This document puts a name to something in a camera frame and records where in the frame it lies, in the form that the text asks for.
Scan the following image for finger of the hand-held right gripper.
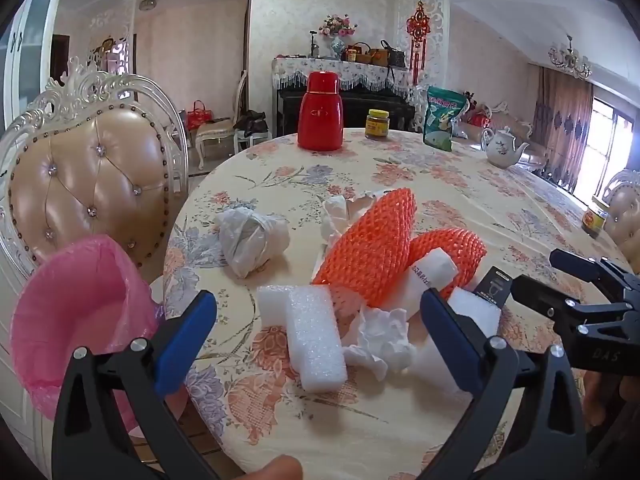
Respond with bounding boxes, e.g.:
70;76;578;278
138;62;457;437
509;274;596;328
549;248;628;286

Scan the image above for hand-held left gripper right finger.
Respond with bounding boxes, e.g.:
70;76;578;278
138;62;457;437
420;287;588;480

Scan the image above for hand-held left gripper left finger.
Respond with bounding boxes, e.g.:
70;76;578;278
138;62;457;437
51;289;221;480

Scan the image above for small black box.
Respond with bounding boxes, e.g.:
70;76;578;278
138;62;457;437
470;266;512;307

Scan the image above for white carton with orange stripe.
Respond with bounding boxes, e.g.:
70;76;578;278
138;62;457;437
400;248;460;306

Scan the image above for small orange foam net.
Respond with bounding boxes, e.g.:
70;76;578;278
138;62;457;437
407;228;488;301

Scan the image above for large orange foam net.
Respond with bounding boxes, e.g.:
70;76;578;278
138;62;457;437
312;187;417;311

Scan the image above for pink lined waste bin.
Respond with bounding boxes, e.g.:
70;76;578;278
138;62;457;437
10;234;191;433

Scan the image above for white foam block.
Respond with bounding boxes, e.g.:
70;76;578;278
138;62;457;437
256;284;349;394

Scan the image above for person's right hand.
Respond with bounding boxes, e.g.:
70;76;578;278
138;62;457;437
581;369;626;433

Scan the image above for person's left hand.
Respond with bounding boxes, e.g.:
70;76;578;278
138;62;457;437
235;454;304;480

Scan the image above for red label glass jar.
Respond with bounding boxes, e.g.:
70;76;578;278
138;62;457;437
581;196;610;238

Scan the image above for crumpled white tissue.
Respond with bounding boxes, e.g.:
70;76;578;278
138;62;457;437
322;189;381;241
342;306;418;382

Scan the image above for ornate tan leather chair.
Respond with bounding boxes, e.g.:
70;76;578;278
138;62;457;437
602;169;640;261
0;56;190;281

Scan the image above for crumpled white plastic bag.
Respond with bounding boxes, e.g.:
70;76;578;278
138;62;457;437
215;206;291;280

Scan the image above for white floral teapot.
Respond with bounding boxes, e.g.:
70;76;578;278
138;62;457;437
481;126;530;168

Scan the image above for brown patterned curtain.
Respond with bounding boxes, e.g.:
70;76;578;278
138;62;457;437
530;67;596;193

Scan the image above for ornate cream sofa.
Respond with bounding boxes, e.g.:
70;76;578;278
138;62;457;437
460;102;546;161

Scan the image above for floral tablecloth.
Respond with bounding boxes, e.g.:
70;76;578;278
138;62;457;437
162;127;640;480

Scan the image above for green snack bag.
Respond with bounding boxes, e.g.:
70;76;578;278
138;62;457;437
422;86;468;152

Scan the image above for crystal chandelier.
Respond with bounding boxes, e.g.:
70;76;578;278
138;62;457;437
547;35;593;81

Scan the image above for white cushioned side chair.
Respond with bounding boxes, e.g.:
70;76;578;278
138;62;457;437
195;67;251;168

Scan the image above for yellow lid glass jar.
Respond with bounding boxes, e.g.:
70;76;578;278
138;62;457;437
365;108;391;141

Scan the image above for red gift bag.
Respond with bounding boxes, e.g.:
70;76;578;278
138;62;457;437
186;101;210;131

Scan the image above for dark bag on stool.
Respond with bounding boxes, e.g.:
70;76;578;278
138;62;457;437
234;110;271;136

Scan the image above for dark upright piano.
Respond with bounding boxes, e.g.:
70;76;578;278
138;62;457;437
276;87;416;136

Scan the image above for red thermos flask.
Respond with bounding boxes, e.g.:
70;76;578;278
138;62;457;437
297;71;345;152

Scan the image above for dark handbag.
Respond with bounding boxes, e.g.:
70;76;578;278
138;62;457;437
381;40;407;68

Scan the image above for floral lace piano cover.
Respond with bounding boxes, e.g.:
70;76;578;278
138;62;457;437
271;56;426;93

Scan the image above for woven basket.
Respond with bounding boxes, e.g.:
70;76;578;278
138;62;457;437
357;42;388;66

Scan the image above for white lattice partition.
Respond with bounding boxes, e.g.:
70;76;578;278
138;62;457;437
90;0;138;101

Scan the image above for pink flowers in vase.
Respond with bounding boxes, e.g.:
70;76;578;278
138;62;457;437
320;15;358;61

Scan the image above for white cabinet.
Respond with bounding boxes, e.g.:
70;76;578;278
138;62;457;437
0;0;61;126

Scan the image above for red knot wall ornament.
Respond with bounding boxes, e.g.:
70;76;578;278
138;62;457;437
406;0;432;86

